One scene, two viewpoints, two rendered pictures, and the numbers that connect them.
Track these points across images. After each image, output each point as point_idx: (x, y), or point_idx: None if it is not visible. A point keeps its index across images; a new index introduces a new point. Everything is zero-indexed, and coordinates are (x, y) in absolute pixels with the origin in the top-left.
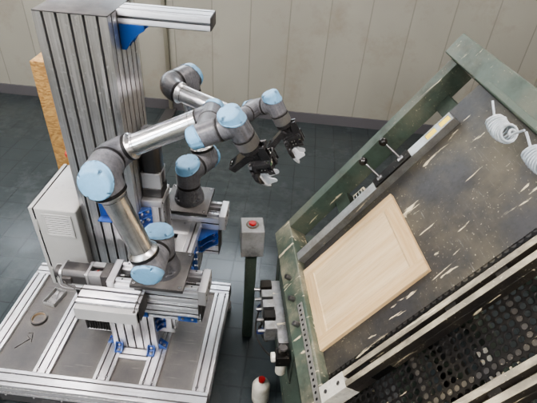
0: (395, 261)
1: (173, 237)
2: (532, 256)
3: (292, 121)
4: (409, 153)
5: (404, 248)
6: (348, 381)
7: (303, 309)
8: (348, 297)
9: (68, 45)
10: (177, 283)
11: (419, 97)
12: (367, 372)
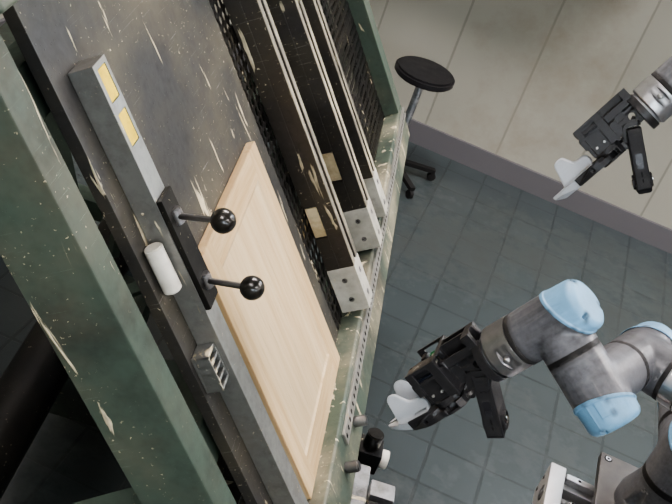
0: (258, 216)
1: (666, 436)
2: None
3: (475, 327)
4: (164, 191)
5: (248, 194)
6: (354, 249)
7: (345, 421)
8: (300, 318)
9: None
10: (615, 468)
11: (61, 167)
12: (343, 215)
